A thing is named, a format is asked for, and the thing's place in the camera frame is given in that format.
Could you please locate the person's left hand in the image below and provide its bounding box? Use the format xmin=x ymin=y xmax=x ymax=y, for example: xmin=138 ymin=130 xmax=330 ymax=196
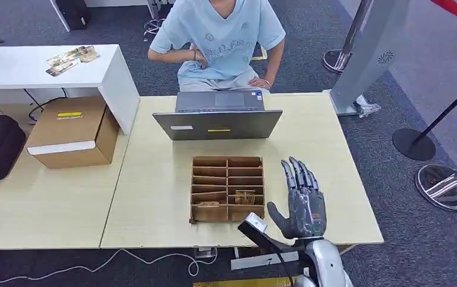
xmin=248 ymin=76 xmax=272 ymax=90

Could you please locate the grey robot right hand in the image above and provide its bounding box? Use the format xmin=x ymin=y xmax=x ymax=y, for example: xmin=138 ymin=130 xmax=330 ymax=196
xmin=267 ymin=156 xmax=328 ymax=240

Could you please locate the person's right hand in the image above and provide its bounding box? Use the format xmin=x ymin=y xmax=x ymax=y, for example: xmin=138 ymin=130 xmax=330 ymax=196
xmin=190 ymin=44 xmax=209 ymax=70

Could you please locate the person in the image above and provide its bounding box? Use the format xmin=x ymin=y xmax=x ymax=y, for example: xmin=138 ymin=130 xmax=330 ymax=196
xmin=148 ymin=0 xmax=287 ymax=94

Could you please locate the grey open laptop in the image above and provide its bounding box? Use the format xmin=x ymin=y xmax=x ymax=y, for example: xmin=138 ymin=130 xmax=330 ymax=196
xmin=152 ymin=90 xmax=284 ymax=141

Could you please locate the white flat board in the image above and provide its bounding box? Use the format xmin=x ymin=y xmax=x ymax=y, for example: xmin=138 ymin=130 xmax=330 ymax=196
xmin=230 ymin=251 xmax=301 ymax=271

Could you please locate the chrome stanchion with dark base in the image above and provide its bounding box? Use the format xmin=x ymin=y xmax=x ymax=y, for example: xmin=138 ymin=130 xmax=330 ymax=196
xmin=322 ymin=0 xmax=374 ymax=75

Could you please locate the slotted wooden card box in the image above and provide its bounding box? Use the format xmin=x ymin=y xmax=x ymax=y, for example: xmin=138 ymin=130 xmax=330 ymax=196
xmin=189 ymin=155 xmax=266 ymax=225

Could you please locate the gold foil sheet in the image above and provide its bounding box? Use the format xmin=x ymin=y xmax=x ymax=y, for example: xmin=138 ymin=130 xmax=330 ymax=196
xmin=191 ymin=277 xmax=297 ymax=287

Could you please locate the floor power socket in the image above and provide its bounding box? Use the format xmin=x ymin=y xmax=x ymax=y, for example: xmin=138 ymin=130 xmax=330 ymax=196
xmin=194 ymin=246 xmax=217 ymax=259

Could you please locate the crumpled clear plastic wrap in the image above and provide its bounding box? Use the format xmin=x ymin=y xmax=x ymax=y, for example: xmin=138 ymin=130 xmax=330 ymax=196
xmin=353 ymin=94 xmax=383 ymax=118

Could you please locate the grey kiosk pillar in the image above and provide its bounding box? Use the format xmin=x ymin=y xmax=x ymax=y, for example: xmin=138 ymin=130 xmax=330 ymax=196
xmin=323 ymin=0 xmax=412 ymax=117

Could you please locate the black stanchion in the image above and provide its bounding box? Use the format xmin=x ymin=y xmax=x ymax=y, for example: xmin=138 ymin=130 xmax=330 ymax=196
xmin=391 ymin=75 xmax=457 ymax=161

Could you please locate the black cabinet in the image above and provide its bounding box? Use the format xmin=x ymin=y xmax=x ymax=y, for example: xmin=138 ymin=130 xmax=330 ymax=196
xmin=56 ymin=0 xmax=92 ymax=30

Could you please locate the chrome stanchion with mirror base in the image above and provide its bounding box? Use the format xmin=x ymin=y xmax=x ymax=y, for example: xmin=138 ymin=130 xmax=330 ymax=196
xmin=415 ymin=157 xmax=457 ymax=211

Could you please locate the brown cardboard box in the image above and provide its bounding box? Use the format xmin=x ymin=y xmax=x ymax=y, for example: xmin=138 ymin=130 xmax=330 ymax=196
xmin=25 ymin=96 xmax=120 ymax=170

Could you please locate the white side desk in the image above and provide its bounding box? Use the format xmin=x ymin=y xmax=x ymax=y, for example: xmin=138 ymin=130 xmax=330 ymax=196
xmin=0 ymin=44 xmax=141 ymax=136

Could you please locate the red barrier belt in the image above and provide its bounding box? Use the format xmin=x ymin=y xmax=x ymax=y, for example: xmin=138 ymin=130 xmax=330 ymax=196
xmin=430 ymin=0 xmax=457 ymax=29

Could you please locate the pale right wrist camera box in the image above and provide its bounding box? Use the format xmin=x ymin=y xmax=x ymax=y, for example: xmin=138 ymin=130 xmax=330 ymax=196
xmin=237 ymin=212 xmax=304 ymax=262

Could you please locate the tangled cable bundle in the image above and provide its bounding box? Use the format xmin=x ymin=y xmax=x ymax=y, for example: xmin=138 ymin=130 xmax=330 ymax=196
xmin=143 ymin=17 xmax=166 ymax=42

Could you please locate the black cable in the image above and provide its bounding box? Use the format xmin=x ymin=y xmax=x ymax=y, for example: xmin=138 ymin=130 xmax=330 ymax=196
xmin=23 ymin=87 xmax=69 ymax=121

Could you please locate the white floor cable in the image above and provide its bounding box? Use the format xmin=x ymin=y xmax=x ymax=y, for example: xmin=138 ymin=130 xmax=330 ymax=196
xmin=0 ymin=248 xmax=218 ymax=285

